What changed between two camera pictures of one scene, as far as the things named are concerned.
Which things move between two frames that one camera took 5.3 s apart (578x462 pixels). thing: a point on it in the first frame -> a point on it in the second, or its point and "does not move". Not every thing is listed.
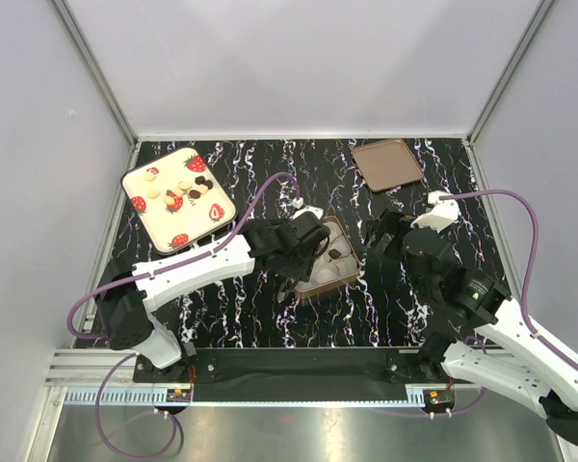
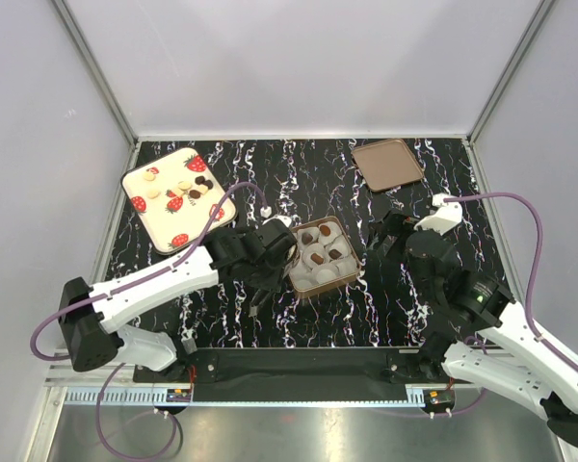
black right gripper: (391, 221) does not move
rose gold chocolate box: (334, 263) does not move
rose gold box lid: (386, 164) does not move
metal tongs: (285, 288) -> (258, 297)
